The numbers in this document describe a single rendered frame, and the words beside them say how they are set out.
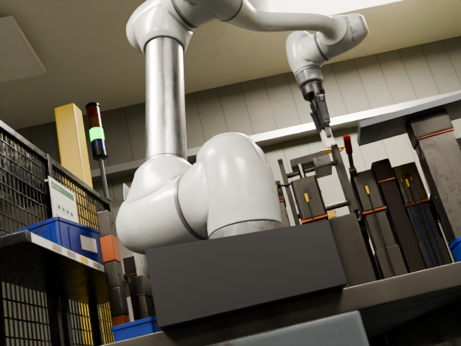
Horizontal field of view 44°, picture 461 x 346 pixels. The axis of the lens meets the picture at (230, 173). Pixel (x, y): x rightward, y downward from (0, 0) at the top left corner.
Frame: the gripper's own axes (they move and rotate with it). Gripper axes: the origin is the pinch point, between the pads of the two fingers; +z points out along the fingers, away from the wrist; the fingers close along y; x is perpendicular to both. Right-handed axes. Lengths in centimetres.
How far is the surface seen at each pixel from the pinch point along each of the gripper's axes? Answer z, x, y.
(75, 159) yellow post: -43, 91, 75
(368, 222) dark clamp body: 33.7, 0.9, -15.4
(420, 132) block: 16.9, -13.3, -33.5
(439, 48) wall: -169, -202, 236
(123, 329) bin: 50, 71, -24
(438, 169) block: 27.9, -14.6, -33.3
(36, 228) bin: 14, 94, -3
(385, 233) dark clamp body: 37.9, -2.4, -16.1
